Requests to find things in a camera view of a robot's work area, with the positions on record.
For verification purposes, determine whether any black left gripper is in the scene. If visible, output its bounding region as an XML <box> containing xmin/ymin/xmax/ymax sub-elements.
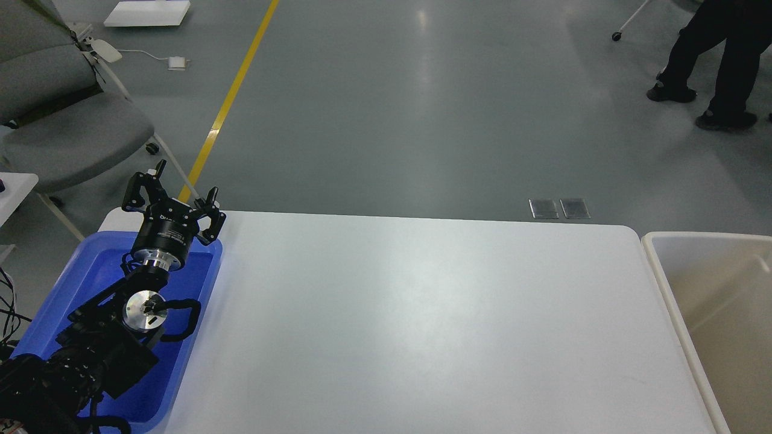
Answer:
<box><xmin>122</xmin><ymin>160</ymin><xmax>227</xmax><ymax>271</ymax></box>

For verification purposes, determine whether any person in black clothes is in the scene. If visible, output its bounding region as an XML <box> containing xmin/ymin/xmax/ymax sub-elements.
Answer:
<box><xmin>645</xmin><ymin>1</ymin><xmax>771</xmax><ymax>132</ymax></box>

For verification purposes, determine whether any white flat board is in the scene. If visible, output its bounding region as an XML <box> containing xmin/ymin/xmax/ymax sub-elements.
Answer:
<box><xmin>104</xmin><ymin>1</ymin><xmax>191</xmax><ymax>27</ymax></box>

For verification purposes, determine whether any white power adapter with cable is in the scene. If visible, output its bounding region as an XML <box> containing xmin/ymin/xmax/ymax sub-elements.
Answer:
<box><xmin>118</xmin><ymin>49</ymin><xmax>190</xmax><ymax>71</ymax></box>

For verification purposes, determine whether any white side table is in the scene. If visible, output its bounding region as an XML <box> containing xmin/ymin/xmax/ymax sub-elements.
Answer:
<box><xmin>1</xmin><ymin>171</ymin><xmax>39</xmax><ymax>226</ymax></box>

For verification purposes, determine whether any white chair base with wheels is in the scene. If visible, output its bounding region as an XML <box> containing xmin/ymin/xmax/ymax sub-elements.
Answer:
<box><xmin>610</xmin><ymin>0</ymin><xmax>651</xmax><ymax>42</ymax></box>

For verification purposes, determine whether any blue plastic tray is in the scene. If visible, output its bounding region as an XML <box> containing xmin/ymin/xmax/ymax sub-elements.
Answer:
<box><xmin>12</xmin><ymin>231</ymin><xmax>223</xmax><ymax>433</ymax></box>

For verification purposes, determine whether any black cables bundle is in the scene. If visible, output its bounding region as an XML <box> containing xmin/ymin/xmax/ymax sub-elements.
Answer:
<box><xmin>0</xmin><ymin>265</ymin><xmax>32</xmax><ymax>347</ymax></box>

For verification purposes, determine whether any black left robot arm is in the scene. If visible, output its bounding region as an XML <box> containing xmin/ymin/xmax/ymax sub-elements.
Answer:
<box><xmin>2</xmin><ymin>160</ymin><xmax>226</xmax><ymax>433</ymax></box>

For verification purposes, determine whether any metal floor plate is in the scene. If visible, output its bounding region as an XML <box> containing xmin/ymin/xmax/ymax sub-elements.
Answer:
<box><xmin>528</xmin><ymin>198</ymin><xmax>560</xmax><ymax>219</ymax></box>
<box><xmin>560</xmin><ymin>198</ymin><xmax>591</xmax><ymax>219</ymax></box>

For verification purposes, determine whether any right metal floor plate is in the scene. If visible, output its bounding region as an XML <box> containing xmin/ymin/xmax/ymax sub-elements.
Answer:
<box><xmin>560</xmin><ymin>198</ymin><xmax>591</xmax><ymax>219</ymax></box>

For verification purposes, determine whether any left metal floor plate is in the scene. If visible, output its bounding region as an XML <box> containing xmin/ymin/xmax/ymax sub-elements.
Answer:
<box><xmin>528</xmin><ymin>198</ymin><xmax>560</xmax><ymax>219</ymax></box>

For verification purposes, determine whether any grey office chair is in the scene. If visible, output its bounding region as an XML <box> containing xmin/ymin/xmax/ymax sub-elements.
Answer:
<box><xmin>1</xmin><ymin>1</ymin><xmax>195</xmax><ymax>240</ymax></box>

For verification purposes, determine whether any beige plastic bin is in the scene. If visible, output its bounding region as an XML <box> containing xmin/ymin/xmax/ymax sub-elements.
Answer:
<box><xmin>642</xmin><ymin>231</ymin><xmax>771</xmax><ymax>433</ymax></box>

